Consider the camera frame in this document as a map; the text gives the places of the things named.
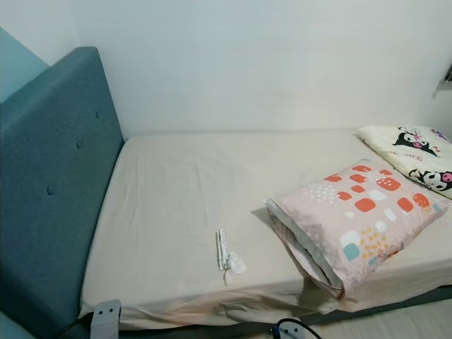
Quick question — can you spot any long white wrapper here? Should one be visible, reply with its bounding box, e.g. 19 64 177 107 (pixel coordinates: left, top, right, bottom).
216 228 232 271

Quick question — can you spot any pink patterned pillow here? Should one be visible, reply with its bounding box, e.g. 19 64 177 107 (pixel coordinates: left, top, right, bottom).
266 160 452 297

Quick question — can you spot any crumpled white tissue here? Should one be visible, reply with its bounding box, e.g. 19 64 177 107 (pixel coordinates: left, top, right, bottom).
224 256 248 285

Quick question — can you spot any cream cartoon print quilt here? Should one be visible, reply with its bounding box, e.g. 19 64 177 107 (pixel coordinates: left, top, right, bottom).
357 125 452 200

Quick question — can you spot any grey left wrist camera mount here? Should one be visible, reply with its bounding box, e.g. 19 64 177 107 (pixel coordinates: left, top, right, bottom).
92 299 122 339

